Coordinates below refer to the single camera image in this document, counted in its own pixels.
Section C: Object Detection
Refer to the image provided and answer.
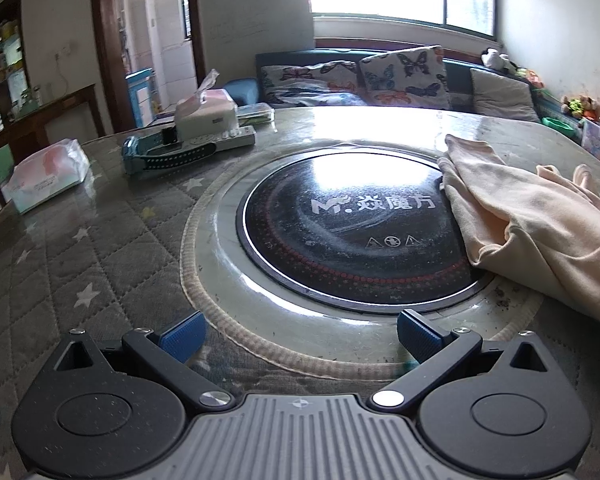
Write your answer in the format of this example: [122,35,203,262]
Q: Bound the plastic-wrapped tissue pack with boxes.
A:
[1,139,91,216]

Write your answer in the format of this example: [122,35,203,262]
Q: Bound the green bowl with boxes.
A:
[541,116,578,136]

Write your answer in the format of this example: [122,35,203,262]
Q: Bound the white plush toy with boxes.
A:
[481,48,512,72]

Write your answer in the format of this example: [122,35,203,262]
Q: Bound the dark wooden sideboard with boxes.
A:
[0,84,106,211]

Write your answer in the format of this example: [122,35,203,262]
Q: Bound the orange and green toy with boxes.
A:
[517,67,546,88]

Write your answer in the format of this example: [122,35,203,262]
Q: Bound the brown wooden door frame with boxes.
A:
[89,0,206,136]

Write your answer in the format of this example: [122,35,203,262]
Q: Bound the white tissue box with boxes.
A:
[174,69,238,141]

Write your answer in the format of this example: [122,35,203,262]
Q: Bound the cream shirt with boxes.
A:
[437,134,600,333]

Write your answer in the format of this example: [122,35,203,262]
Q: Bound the round black induction cooktop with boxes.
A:
[235,145,496,311]

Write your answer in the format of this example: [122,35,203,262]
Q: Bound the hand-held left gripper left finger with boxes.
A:
[39,310,236,413]

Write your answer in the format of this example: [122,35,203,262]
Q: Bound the blue and black strap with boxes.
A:
[121,127,217,176]

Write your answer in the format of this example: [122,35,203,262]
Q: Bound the flat butterfly print pillow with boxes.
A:
[258,60,368,107]

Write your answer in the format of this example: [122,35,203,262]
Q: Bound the wooden shelf cabinet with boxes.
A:
[0,0,31,141]

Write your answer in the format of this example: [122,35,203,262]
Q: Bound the blue and white carton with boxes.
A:
[125,67,156,128]

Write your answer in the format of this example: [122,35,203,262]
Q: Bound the square butterfly print pillow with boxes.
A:
[358,45,452,110]

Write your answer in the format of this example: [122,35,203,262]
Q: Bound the yellow and brown plush toys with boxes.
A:
[560,95,600,121]

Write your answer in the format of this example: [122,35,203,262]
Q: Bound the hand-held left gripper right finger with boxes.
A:
[367,309,563,413]

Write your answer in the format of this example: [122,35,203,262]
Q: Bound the grey cushion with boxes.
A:
[470,67,542,123]

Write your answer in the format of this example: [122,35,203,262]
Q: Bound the clear plastic case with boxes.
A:
[235,102,275,126]

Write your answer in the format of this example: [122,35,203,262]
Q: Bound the white power strip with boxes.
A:
[177,126,257,151]

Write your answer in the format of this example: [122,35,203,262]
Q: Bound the blue sofa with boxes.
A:
[220,47,581,136]

